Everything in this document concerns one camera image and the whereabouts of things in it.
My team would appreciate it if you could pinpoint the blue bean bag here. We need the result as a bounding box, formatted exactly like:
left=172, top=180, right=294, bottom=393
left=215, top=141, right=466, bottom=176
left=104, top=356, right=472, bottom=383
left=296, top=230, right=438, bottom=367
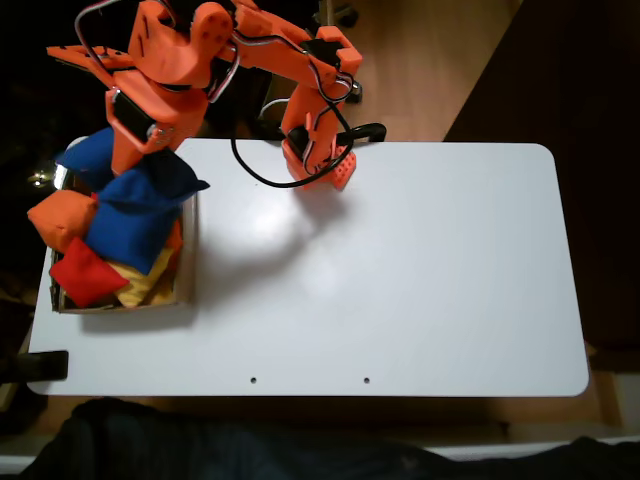
left=55, top=127, right=210, bottom=209
left=83, top=199, right=184, bottom=275

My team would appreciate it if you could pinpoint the orange bean bag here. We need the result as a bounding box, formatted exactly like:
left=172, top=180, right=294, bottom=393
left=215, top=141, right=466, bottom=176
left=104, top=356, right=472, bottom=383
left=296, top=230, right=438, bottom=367
left=27, top=191, right=100, bottom=254
left=167, top=219, right=184, bottom=271

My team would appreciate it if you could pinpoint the brown cardboard box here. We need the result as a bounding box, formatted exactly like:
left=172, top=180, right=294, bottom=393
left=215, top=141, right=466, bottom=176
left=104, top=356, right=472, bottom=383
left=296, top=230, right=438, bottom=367
left=49, top=164, right=200, bottom=315

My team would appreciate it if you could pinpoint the red bean bag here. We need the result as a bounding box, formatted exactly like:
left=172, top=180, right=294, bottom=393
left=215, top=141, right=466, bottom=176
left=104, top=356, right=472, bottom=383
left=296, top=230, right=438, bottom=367
left=48, top=236, right=131, bottom=309

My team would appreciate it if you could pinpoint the yellow bean bag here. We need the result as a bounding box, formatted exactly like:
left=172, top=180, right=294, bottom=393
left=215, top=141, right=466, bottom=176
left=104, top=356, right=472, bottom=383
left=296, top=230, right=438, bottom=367
left=107, top=247, right=176, bottom=309

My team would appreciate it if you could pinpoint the black table clamp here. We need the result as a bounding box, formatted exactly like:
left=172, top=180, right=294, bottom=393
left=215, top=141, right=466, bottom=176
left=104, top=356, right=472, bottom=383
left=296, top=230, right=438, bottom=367
left=337, top=123, right=387, bottom=147
left=0, top=349, right=70, bottom=384

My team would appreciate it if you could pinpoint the person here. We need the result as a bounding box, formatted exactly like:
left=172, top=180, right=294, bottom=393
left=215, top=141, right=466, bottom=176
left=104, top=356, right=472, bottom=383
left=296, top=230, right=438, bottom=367
left=19, top=397, right=640, bottom=480

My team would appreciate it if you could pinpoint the white cable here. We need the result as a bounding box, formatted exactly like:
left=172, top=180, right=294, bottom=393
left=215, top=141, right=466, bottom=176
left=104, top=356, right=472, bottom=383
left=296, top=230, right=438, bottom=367
left=258, top=97, right=291, bottom=121

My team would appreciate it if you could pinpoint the orange camera mount with camera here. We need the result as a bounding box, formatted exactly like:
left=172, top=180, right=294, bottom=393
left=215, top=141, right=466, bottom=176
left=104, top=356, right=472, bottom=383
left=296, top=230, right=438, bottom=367
left=46, top=44, right=136, bottom=72

